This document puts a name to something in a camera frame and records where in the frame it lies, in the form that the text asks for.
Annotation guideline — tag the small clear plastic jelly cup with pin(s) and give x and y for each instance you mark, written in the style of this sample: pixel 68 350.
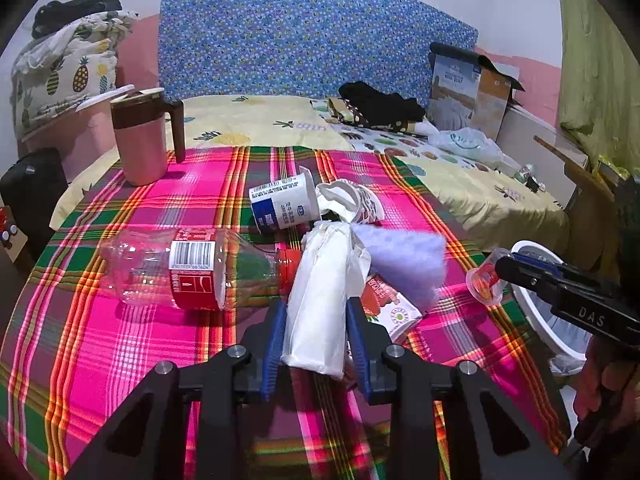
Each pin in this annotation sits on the small clear plastic jelly cup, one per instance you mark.
pixel 482 280

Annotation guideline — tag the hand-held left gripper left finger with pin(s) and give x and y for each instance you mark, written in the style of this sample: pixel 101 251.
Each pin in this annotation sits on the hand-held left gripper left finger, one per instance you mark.
pixel 272 345

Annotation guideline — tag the clear plastic bottle red label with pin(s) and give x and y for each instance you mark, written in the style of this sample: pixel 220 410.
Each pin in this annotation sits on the clear plastic bottle red label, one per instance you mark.
pixel 145 265

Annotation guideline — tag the red and white toys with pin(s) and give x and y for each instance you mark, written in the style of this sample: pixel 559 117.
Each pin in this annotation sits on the red and white toys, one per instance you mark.
pixel 7 230

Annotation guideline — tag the fruit print sheet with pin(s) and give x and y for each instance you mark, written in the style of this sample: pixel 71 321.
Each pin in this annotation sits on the fruit print sheet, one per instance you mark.
pixel 400 147

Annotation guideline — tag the white paper bag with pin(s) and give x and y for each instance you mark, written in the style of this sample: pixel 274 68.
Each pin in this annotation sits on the white paper bag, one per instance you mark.
pixel 315 300

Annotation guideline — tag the wooden board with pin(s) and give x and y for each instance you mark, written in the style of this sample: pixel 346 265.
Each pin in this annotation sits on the wooden board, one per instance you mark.
pixel 585 180

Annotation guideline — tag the black bag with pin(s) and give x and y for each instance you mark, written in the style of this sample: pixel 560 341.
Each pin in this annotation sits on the black bag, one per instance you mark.
pixel 35 195

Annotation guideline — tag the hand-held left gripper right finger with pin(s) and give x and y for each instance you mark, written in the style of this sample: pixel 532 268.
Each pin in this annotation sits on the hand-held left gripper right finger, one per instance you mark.
pixel 357 347

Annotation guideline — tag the black cloth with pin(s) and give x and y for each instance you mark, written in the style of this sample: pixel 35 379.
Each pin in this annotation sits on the black cloth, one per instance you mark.
pixel 75 12

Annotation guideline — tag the small clear bottle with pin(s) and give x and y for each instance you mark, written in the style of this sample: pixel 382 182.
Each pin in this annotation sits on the small clear bottle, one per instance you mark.
pixel 525 172

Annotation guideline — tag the white plastic trash bin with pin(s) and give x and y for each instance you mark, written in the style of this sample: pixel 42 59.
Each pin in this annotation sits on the white plastic trash bin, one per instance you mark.
pixel 537 312

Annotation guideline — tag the pink plaid cloth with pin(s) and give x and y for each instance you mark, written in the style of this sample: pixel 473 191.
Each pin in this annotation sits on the pink plaid cloth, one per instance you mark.
pixel 150 360

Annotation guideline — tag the pineapple print fabric bundle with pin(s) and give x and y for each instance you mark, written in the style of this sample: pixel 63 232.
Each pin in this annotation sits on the pineapple print fabric bundle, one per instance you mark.
pixel 65 65

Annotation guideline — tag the brown polka dot cloth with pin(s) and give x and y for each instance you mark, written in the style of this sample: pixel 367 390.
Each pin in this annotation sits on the brown polka dot cloth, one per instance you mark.
pixel 360 117

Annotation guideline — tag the pink storage box white lid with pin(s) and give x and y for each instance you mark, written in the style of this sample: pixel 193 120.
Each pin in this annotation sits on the pink storage box white lid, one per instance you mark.
pixel 90 135

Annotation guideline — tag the white cabinet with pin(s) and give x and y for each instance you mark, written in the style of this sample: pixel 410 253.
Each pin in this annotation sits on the white cabinet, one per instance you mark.
pixel 530 132

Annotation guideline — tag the strawberry print carton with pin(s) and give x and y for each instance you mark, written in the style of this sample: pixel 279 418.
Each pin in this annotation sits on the strawberry print carton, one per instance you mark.
pixel 392 307

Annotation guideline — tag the clear plastic bin liner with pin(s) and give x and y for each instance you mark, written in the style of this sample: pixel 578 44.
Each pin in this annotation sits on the clear plastic bin liner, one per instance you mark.
pixel 567 365

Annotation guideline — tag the cardboard box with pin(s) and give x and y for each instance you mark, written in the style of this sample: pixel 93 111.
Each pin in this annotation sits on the cardboard box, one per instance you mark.
pixel 480 100

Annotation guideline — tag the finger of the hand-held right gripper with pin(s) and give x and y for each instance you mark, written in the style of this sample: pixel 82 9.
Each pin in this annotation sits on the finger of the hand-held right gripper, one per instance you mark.
pixel 522 274
pixel 535 259

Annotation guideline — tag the translucent plastic bag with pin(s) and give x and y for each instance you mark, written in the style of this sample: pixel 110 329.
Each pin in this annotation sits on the translucent plastic bag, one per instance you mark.
pixel 465 145

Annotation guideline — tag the person's right hand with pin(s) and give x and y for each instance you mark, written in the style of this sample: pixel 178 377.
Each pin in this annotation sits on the person's right hand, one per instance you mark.
pixel 595 380

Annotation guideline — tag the yellow pineapple print bedsheet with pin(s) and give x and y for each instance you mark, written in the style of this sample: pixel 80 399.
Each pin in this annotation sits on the yellow pineapple print bedsheet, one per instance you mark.
pixel 240 120

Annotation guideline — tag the white and blue yogurt cup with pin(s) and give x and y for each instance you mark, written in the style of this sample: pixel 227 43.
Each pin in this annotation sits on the white and blue yogurt cup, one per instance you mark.
pixel 285 200

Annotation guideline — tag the black clothes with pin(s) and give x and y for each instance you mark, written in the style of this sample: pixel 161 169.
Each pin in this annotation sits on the black clothes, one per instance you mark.
pixel 380 100

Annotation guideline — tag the pink mug with brown lid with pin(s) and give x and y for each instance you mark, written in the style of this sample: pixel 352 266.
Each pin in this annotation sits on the pink mug with brown lid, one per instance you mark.
pixel 140 145

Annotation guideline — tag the green curtain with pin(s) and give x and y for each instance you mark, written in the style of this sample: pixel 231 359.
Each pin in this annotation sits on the green curtain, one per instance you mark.
pixel 595 60

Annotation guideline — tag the patterned white paper cup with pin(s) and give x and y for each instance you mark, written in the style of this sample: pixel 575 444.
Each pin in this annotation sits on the patterned white paper cup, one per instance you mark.
pixel 367 207

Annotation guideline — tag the purple sponge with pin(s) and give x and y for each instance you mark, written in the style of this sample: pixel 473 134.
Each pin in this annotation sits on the purple sponge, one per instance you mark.
pixel 405 260

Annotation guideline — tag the blue floral headboard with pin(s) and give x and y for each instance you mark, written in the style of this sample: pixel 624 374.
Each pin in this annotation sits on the blue floral headboard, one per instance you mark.
pixel 300 35

